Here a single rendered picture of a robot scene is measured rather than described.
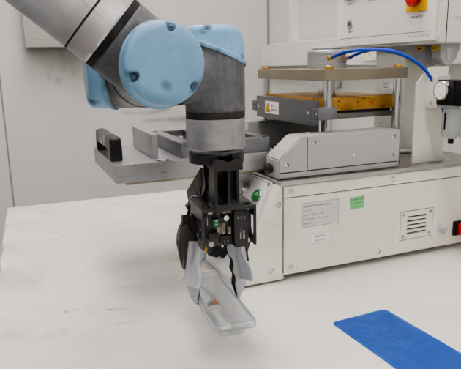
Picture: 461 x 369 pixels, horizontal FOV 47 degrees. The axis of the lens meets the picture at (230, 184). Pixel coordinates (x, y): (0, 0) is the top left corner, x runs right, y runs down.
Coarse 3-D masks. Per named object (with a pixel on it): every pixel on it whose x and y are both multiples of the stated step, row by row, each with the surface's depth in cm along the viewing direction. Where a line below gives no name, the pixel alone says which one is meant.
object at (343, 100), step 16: (272, 96) 112; (288, 96) 105; (304, 96) 102; (320, 96) 101; (336, 96) 100; (352, 96) 99; (368, 96) 100; (384, 96) 102; (352, 112) 100; (368, 112) 101; (384, 112) 102
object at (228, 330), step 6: (240, 300) 73; (198, 306) 73; (204, 312) 70; (210, 324) 67; (234, 324) 71; (240, 324) 66; (246, 324) 66; (252, 324) 67; (216, 330) 66; (222, 330) 66; (228, 330) 66; (234, 330) 66; (240, 330) 68; (222, 336) 68
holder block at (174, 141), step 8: (160, 136) 100; (168, 136) 97; (176, 136) 107; (184, 136) 106; (248, 136) 98; (256, 136) 95; (264, 136) 94; (160, 144) 100; (168, 144) 95; (176, 144) 90; (184, 144) 88; (248, 144) 93; (256, 144) 93; (264, 144) 94; (176, 152) 91; (184, 152) 89; (248, 152) 93
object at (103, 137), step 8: (96, 136) 99; (104, 136) 91; (112, 136) 87; (104, 144) 91; (112, 144) 86; (120, 144) 87; (112, 152) 86; (120, 152) 87; (112, 160) 87; (120, 160) 87
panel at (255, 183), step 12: (240, 180) 101; (252, 180) 97; (264, 180) 93; (252, 192) 95; (264, 192) 92; (264, 204) 91; (252, 216) 92; (252, 228) 91; (216, 264) 98; (228, 264) 94; (228, 276) 93
